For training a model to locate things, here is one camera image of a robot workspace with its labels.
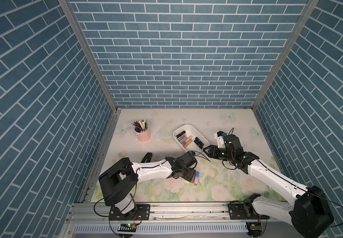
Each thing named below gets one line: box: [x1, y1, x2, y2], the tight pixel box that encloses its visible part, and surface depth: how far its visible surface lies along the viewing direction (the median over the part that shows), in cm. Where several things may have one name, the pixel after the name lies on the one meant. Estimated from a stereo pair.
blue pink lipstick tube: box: [194, 171, 200, 186], surface depth 86 cm
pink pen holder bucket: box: [133, 126, 151, 143], surface depth 96 cm
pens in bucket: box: [130, 119, 149, 133], surface depth 98 cm
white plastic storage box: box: [172, 124, 211, 154], surface depth 102 cm
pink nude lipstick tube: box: [181, 135, 193, 145], surface depth 102 cm
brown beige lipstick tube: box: [182, 138, 193, 149], surface depth 101 cm
